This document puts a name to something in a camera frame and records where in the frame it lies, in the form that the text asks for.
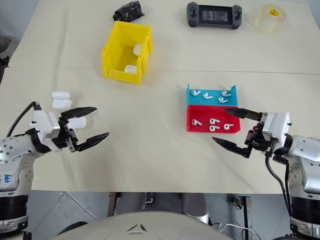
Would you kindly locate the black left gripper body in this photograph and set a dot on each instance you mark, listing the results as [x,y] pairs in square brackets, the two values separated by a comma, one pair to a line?
[63,136]

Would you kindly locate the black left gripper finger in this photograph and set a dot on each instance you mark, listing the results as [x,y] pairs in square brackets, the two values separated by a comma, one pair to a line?
[92,141]
[80,112]

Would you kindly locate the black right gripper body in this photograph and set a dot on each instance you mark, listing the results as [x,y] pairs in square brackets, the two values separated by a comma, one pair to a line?
[255,142]

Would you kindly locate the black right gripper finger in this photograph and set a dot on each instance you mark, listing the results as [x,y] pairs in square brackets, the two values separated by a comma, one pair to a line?
[245,113]
[232,147]

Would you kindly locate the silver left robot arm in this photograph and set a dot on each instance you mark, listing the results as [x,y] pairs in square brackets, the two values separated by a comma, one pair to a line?
[15,150]

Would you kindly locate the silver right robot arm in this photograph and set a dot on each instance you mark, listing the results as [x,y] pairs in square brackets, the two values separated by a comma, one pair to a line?
[305,155]

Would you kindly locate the yellow plastic bin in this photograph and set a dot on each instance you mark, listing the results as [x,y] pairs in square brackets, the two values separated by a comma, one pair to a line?
[117,47]

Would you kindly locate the white wireless earbud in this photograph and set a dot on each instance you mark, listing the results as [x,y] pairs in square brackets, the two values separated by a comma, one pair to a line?
[196,122]
[195,93]
[222,100]
[225,93]
[207,95]
[229,88]
[227,126]
[214,128]
[214,121]

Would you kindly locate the blue plastic tray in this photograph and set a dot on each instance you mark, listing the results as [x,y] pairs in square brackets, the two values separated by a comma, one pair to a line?
[212,101]

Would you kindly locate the red plastic tray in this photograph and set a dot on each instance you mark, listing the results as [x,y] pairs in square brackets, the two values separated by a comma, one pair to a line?
[202,113]

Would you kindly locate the rusty metal table leg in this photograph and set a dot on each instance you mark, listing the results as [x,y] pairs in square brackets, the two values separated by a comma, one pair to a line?
[113,203]

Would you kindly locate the dark metal table leg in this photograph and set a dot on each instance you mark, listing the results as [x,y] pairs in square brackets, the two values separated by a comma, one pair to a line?
[246,215]

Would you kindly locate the grey rounded robot torso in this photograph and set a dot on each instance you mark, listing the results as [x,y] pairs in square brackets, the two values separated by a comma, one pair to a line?
[140,226]

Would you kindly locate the clear tape roll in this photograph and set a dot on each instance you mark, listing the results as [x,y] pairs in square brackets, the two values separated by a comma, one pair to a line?
[271,18]

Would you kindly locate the black handheld game controller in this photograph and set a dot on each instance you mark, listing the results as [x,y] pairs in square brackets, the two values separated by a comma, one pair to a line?
[213,15]

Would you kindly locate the crumpled black plastic bag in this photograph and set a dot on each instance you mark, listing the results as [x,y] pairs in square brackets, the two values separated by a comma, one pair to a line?
[128,11]

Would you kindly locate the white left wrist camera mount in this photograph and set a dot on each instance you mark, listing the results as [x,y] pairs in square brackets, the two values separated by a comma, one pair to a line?
[46,125]

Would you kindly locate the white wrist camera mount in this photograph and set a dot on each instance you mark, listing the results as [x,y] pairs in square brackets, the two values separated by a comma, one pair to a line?
[46,125]
[276,127]

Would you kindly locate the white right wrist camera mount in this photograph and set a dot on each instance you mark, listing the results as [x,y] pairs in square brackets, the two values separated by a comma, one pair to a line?
[276,127]

